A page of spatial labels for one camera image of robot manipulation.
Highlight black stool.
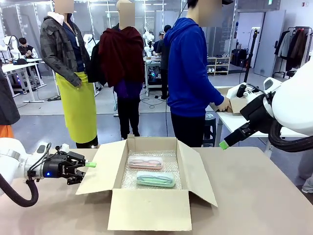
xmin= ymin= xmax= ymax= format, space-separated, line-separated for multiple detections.
xmin=201 ymin=112 xmax=217 ymax=147

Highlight mannequin with maroon cloth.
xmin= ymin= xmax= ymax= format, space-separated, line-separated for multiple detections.
xmin=97 ymin=0 xmax=145 ymax=141

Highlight bystander in orange trousers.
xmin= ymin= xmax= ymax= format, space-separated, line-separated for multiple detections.
xmin=0 ymin=60 xmax=21 ymax=139

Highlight person's right hand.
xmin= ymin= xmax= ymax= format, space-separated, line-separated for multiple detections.
xmin=216 ymin=98 xmax=232 ymax=113

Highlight wooden shoe shelf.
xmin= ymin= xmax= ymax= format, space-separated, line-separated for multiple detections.
xmin=206 ymin=56 xmax=231 ymax=77

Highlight black tripod stand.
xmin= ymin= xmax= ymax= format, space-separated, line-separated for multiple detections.
xmin=244 ymin=27 xmax=260 ymax=84

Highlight white side table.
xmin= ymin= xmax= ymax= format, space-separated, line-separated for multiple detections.
xmin=209 ymin=85 xmax=309 ymax=159

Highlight person in blue hoodie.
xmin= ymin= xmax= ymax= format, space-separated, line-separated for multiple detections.
xmin=163 ymin=0 xmax=233 ymax=148

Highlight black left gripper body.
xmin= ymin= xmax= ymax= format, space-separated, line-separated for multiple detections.
xmin=27 ymin=151 xmax=72 ymax=183

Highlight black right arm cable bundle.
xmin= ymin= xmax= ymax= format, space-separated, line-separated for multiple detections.
xmin=267 ymin=119 xmax=313 ymax=154

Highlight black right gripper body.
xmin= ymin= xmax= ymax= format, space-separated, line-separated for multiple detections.
xmin=240 ymin=94 xmax=273 ymax=128

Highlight white humanoid background robot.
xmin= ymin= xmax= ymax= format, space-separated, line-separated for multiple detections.
xmin=142 ymin=26 xmax=155 ymax=58

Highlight pink glasses case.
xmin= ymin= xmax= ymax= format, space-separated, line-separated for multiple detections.
xmin=127 ymin=156 xmax=163 ymax=170

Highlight small brown cardboard box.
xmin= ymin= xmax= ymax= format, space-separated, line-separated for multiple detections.
xmin=214 ymin=86 xmax=245 ymax=115

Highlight white background desk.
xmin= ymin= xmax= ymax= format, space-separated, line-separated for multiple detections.
xmin=0 ymin=58 xmax=45 ymax=103

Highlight bystander leg grey trousers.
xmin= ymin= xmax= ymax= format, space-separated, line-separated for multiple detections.
xmin=300 ymin=176 xmax=313 ymax=194

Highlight seated person with phone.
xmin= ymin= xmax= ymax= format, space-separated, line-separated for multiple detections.
xmin=18 ymin=37 xmax=39 ymax=60

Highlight person's right forearm blue sleeve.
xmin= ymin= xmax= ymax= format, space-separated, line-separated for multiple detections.
xmin=200 ymin=78 xmax=225 ymax=111

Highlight mint green glasses case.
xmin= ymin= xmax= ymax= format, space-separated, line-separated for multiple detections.
xmin=135 ymin=170 xmax=175 ymax=188

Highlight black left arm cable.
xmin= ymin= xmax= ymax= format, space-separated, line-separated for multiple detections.
xmin=0 ymin=142 xmax=52 ymax=208

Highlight background person in black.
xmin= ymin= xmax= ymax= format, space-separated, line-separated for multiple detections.
xmin=155 ymin=24 xmax=172 ymax=100

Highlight clothes rack with coats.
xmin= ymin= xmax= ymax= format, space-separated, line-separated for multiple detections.
xmin=273 ymin=25 xmax=313 ymax=79

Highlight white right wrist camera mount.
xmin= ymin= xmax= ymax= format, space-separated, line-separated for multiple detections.
xmin=226 ymin=82 xmax=267 ymax=114

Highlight clear bubble wrap sheet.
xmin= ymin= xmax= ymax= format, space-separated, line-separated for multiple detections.
xmin=120 ymin=150 xmax=184 ymax=190

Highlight mannequin with yellow apron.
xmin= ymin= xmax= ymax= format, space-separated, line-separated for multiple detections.
xmin=40 ymin=0 xmax=99 ymax=149

